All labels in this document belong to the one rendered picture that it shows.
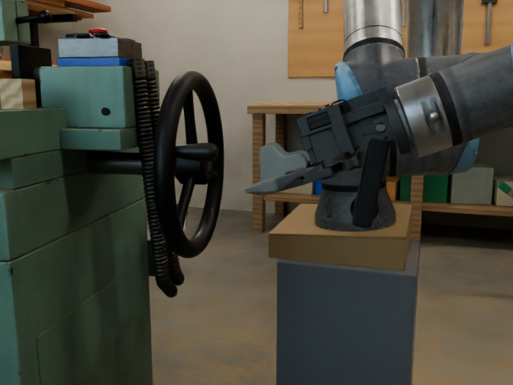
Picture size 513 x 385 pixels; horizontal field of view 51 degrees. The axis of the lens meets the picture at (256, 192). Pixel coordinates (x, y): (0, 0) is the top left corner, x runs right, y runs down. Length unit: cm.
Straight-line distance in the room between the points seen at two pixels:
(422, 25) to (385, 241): 45
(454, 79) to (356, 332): 71
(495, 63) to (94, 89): 53
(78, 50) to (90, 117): 10
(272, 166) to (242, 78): 355
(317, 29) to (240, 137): 100
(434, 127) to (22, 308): 57
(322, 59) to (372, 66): 326
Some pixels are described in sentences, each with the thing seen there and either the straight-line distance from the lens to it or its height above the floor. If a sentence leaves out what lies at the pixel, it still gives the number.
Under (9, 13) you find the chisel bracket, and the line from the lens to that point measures 96.
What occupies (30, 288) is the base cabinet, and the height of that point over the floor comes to 66.
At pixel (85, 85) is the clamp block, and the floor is 93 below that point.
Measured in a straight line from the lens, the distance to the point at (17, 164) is 75.
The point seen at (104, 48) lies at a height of 98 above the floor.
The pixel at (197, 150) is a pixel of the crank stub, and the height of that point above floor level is 85.
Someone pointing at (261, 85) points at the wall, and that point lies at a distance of 415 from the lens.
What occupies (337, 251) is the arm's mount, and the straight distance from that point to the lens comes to 119.
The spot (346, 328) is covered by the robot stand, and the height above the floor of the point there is 41.
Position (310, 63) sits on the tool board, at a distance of 404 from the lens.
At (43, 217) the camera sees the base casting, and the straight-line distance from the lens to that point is 80.
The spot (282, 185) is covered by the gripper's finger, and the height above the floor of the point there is 81.
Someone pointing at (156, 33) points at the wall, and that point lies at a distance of 454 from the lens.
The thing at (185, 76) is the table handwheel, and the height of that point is 95.
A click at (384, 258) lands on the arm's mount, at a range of 118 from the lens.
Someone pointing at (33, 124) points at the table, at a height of 88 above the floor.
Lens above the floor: 92
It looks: 10 degrees down
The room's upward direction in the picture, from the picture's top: straight up
